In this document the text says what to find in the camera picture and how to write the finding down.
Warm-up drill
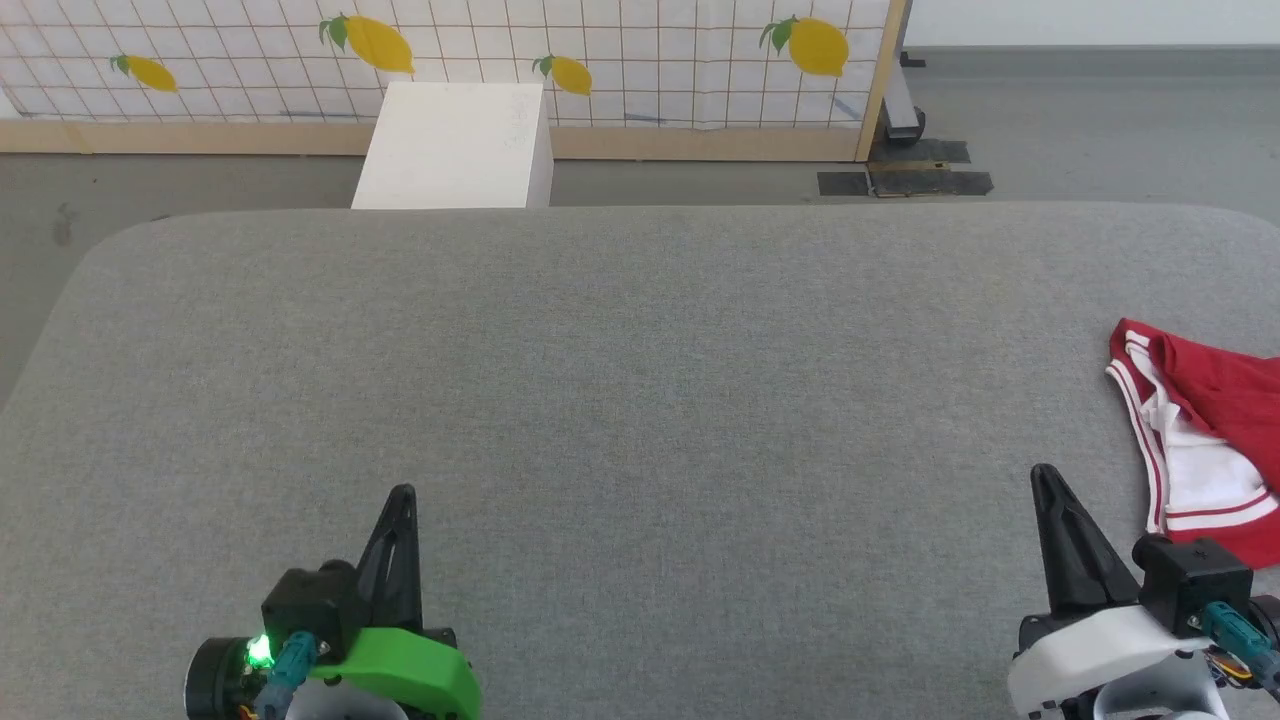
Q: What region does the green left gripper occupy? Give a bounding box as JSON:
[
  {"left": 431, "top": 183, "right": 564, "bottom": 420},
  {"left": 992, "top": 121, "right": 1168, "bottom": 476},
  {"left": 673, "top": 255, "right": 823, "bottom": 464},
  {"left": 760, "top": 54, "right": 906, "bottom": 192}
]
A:
[{"left": 184, "top": 484, "right": 483, "bottom": 720}]

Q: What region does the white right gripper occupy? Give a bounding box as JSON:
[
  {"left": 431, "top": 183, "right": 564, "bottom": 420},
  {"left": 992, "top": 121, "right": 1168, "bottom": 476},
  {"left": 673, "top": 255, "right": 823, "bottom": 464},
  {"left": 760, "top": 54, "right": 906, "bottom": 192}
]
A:
[{"left": 1006, "top": 463, "right": 1280, "bottom": 720}]

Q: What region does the red and white basketball jersey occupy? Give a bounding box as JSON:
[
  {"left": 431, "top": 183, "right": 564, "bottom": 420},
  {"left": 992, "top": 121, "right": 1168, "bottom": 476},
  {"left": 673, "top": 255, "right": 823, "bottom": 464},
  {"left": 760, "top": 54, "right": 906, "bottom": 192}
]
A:
[{"left": 1105, "top": 317, "right": 1280, "bottom": 570}]

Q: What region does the grey fabric sofa cushion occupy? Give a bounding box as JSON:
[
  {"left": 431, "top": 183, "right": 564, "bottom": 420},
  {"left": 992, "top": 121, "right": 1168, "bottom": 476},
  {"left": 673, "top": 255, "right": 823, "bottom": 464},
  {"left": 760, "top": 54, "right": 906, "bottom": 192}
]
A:
[{"left": 0, "top": 202, "right": 1280, "bottom": 720}]

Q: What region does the large dark floor plate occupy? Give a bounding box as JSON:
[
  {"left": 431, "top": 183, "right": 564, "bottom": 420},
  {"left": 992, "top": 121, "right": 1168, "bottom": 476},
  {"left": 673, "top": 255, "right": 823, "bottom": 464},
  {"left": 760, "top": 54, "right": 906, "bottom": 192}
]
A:
[{"left": 866, "top": 138, "right": 995, "bottom": 199}]

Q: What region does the white rectangular box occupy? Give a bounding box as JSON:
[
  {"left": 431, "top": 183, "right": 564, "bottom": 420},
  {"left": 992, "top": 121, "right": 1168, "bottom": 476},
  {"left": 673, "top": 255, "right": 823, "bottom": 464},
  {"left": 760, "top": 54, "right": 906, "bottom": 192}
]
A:
[{"left": 351, "top": 81, "right": 555, "bottom": 210}]

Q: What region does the grey metal screen foot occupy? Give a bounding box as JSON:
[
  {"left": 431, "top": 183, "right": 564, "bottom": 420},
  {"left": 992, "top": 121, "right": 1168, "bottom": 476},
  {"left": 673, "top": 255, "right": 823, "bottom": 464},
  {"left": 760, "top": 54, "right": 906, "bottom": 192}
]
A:
[{"left": 884, "top": 48, "right": 928, "bottom": 147}]

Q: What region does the lemon print partition screen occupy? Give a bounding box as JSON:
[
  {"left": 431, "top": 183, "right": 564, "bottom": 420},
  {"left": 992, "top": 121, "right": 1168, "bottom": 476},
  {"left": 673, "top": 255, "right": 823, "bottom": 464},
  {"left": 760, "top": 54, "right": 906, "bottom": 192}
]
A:
[{"left": 0, "top": 0, "right": 910, "bottom": 164}]

